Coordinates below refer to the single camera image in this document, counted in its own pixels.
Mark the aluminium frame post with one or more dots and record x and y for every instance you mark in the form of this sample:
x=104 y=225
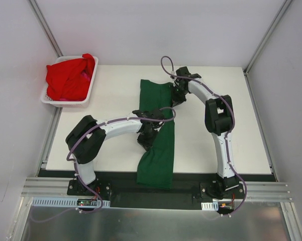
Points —
x=45 y=26
x=268 y=34

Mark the green t shirt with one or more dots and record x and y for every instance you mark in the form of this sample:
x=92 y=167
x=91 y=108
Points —
x=155 y=168

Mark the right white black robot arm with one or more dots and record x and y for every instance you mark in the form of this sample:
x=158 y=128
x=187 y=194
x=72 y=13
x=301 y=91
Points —
x=219 y=121

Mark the slotted cable duct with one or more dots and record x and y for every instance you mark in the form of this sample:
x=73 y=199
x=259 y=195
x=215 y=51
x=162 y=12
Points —
x=69 y=202
x=210 y=206

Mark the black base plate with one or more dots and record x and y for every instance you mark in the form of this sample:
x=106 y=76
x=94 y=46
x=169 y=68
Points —
x=185 y=193

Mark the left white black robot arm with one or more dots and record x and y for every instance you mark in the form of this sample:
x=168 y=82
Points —
x=86 y=139

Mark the right slotted cable duct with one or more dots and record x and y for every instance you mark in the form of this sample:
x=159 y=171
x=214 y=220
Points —
x=210 y=206

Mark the red t shirt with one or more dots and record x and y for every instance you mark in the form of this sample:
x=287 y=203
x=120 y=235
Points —
x=70 y=80

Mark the left slotted cable duct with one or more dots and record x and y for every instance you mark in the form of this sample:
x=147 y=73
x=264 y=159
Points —
x=69 y=202

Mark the aluminium rail beam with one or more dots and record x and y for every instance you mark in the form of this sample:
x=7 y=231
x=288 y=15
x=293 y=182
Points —
x=255 y=188

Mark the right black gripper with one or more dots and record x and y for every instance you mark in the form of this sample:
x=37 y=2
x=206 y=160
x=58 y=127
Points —
x=177 y=95

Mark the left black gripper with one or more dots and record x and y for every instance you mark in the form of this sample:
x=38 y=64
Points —
x=145 y=139

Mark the left aluminium frame post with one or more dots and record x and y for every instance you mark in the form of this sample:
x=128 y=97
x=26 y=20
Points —
x=45 y=26

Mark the right aluminium frame post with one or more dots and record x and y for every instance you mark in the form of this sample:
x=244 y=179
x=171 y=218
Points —
x=268 y=34

